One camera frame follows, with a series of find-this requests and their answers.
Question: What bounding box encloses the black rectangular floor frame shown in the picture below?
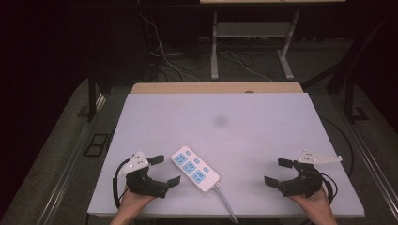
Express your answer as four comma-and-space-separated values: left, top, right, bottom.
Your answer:
83, 133, 111, 158

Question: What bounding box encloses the aluminium floor rail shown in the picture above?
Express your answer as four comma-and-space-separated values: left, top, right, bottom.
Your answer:
37, 93, 108, 225
343, 120, 398, 219

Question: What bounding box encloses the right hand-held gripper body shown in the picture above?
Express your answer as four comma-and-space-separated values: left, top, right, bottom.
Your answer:
277, 149, 343, 199

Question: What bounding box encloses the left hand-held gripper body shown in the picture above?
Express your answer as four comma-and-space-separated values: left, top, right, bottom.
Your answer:
117, 150, 169, 199

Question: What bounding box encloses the person's left hand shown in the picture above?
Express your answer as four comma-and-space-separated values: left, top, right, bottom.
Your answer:
119, 187, 157, 218

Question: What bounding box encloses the black floor cable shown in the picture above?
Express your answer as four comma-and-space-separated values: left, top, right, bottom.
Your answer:
318, 115, 355, 179

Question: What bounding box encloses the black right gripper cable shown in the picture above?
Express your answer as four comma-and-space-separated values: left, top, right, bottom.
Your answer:
320, 172, 339, 204

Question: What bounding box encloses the white power strip cable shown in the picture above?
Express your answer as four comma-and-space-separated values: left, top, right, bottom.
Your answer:
213, 183, 239, 225

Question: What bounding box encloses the white floor cable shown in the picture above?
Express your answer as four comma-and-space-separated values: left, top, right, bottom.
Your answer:
138, 11, 202, 83

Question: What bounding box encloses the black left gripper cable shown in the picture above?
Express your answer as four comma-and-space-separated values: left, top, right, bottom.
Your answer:
112, 158, 131, 210

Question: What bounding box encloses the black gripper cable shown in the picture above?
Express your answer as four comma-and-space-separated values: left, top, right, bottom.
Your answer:
320, 172, 339, 204
112, 158, 131, 210

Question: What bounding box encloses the white metal desk frame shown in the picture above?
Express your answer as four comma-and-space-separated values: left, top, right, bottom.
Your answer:
210, 9, 301, 82

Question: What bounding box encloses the person's right hand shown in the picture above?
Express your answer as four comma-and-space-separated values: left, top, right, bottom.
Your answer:
288, 187, 334, 218

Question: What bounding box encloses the black metal stand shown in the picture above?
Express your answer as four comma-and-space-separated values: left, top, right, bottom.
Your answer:
343, 74, 371, 124

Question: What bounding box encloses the white power strip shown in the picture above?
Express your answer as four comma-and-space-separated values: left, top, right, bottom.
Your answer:
170, 144, 221, 193

